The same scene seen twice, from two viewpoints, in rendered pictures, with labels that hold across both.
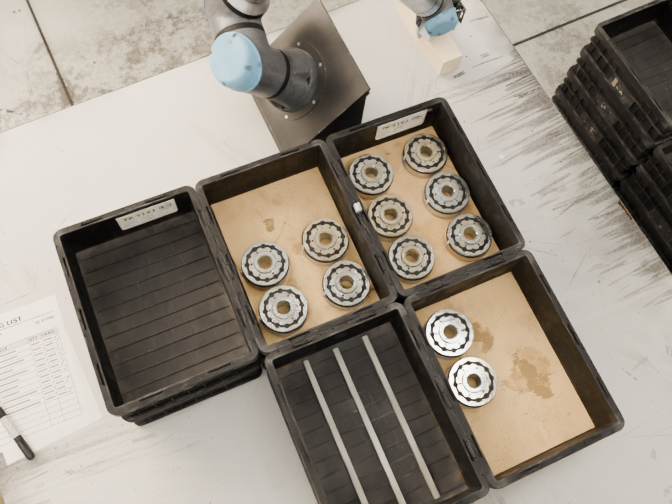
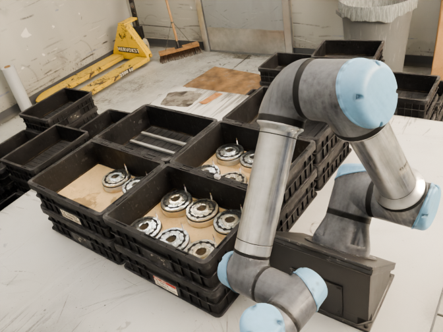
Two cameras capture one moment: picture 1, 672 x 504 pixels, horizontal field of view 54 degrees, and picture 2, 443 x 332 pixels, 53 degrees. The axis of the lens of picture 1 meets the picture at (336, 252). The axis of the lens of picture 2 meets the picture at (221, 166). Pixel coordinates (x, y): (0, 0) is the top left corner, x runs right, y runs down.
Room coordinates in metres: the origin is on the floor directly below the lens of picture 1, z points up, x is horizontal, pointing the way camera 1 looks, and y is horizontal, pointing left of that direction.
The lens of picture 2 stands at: (1.65, -0.27, 1.72)
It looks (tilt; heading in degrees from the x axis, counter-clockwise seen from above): 34 degrees down; 166
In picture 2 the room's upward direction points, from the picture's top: 11 degrees counter-clockwise
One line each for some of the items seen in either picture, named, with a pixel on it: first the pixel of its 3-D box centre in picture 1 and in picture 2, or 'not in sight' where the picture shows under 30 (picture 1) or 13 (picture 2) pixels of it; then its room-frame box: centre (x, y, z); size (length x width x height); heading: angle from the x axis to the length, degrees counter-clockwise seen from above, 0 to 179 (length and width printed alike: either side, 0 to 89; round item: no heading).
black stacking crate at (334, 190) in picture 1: (294, 250); (243, 166); (0.49, 0.09, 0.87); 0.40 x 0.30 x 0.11; 33
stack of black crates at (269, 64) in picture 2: not in sight; (293, 83); (-1.01, 1.03, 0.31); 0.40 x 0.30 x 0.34; 37
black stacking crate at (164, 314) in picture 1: (159, 301); (287, 124); (0.33, 0.34, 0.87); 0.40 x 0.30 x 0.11; 33
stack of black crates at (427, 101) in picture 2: not in sight; (392, 120); (-0.13, 1.19, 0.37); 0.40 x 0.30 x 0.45; 36
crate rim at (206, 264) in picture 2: (422, 192); (184, 209); (0.65, -0.16, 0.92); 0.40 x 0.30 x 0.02; 33
